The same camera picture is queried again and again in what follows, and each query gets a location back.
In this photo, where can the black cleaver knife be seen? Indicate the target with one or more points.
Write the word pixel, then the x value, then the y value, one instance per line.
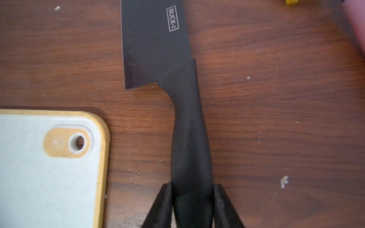
pixel 156 49

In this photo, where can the purple pink toy rake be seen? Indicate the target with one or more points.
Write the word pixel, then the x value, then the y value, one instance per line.
pixel 355 12

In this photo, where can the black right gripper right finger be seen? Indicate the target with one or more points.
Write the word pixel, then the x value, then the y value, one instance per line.
pixel 225 214

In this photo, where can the white cutting board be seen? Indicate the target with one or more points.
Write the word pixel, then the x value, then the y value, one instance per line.
pixel 53 169

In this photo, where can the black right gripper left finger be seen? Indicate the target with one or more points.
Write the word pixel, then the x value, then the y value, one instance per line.
pixel 160 214

